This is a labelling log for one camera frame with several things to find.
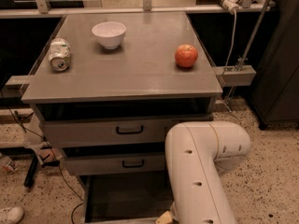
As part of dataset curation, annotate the grey middle drawer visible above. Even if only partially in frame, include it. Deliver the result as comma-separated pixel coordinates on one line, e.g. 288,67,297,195
64,152,165,175

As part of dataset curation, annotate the grey drawer cabinet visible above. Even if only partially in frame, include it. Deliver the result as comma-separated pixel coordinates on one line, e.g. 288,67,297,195
21,11,224,189

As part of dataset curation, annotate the dark cabinet at right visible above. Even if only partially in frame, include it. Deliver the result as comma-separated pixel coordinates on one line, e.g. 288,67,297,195
248,0,299,130

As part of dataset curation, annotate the white power cable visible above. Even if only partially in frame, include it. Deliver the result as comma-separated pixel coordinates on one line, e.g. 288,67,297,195
218,8,244,126

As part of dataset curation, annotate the white ceramic bowl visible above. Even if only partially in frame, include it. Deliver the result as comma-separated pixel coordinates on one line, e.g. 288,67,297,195
92,21,126,49

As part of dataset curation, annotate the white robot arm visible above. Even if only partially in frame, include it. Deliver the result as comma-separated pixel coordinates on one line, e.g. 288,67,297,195
155,121,251,224

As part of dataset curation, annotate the grey bottom drawer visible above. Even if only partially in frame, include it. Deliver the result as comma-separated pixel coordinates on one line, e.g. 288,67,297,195
82,171,173,224

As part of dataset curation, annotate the white sneaker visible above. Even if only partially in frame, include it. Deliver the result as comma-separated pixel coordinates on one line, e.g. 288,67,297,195
0,207,24,224

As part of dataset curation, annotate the black clamp tool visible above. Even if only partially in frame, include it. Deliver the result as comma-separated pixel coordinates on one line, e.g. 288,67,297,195
23,146,60,188

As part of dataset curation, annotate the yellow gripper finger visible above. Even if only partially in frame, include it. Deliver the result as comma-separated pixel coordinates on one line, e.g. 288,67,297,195
155,211,173,224

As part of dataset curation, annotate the black floor cable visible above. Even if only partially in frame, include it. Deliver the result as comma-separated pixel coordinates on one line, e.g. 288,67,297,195
0,91,86,224

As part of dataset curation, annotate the grey drawer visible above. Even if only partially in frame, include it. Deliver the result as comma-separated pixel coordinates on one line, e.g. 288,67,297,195
64,152,165,175
41,114,213,147
82,171,173,224

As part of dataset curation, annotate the crushed silver soda can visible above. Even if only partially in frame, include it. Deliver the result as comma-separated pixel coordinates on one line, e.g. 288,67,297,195
49,38,71,71

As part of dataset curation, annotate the plastic bottle on floor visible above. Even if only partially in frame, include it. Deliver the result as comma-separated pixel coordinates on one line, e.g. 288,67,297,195
0,153,17,173

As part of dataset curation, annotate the metal diagonal rod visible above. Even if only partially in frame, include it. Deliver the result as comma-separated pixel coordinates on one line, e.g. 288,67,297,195
235,0,271,71

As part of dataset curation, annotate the red apple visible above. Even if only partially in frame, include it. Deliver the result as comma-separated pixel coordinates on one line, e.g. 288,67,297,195
175,44,198,68

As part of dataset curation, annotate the grey top drawer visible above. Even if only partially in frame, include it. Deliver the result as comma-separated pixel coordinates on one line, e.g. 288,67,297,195
41,114,213,147

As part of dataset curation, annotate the grey metal side bracket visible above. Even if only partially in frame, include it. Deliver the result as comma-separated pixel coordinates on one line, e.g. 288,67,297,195
213,65,256,87

